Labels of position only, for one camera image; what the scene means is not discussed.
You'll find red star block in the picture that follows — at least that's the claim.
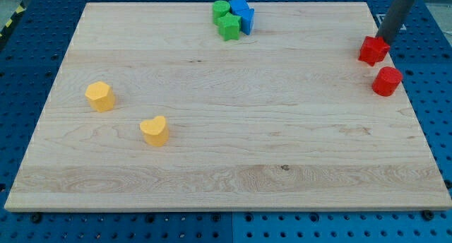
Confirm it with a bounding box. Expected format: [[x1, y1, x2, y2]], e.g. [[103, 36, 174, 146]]
[[358, 36, 391, 66]]

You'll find green star block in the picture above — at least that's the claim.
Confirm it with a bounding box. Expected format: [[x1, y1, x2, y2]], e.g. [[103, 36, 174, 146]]
[[218, 13, 241, 41]]

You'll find yellow heart block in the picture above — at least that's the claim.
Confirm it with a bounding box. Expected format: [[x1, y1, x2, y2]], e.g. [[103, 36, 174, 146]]
[[139, 116, 169, 147]]

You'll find light wooden board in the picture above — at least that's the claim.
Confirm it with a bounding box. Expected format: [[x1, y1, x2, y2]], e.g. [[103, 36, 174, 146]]
[[5, 2, 451, 212]]

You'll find blue triangle block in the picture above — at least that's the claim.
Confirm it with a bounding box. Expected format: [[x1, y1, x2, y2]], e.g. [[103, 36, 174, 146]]
[[234, 8, 255, 35]]

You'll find green cylinder block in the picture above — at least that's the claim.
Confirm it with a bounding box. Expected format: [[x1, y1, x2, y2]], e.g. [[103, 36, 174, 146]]
[[212, 0, 231, 25]]

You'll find blue cube block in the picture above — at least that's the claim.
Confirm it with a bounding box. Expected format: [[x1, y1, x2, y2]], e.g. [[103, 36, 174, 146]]
[[229, 0, 249, 15]]

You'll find yellow hexagon block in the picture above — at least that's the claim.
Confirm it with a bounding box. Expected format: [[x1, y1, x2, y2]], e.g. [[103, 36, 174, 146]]
[[85, 81, 116, 112]]

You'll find red cylinder block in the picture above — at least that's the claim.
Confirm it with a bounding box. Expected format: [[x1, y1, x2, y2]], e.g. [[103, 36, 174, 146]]
[[371, 66, 403, 97]]

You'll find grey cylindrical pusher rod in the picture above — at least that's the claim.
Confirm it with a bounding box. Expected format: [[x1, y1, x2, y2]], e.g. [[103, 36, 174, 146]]
[[376, 0, 415, 45]]

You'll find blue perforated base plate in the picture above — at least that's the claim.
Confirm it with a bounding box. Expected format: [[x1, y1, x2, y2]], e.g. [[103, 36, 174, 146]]
[[1, 0, 451, 242]]

